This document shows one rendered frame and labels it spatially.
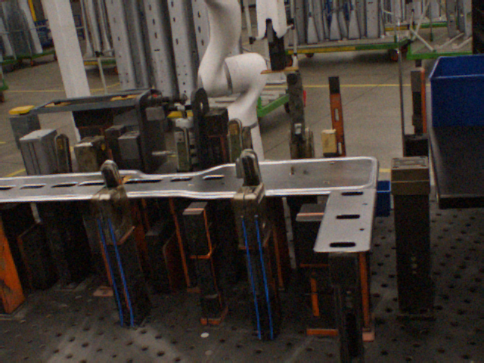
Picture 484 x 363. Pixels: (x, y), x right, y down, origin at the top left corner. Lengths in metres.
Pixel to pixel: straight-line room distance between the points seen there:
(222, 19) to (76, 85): 3.82
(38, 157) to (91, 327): 0.56
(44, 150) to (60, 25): 3.72
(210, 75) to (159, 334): 0.85
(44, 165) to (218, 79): 0.60
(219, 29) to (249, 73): 0.19
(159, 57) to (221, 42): 4.61
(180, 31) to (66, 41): 1.32
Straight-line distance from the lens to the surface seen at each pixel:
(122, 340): 1.45
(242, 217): 1.21
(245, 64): 1.93
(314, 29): 9.27
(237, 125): 1.58
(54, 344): 1.52
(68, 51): 5.50
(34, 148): 1.83
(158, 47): 6.44
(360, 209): 1.18
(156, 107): 1.65
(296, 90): 1.53
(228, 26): 1.82
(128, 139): 1.71
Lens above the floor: 1.47
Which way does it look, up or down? 20 degrees down
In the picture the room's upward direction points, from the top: 9 degrees counter-clockwise
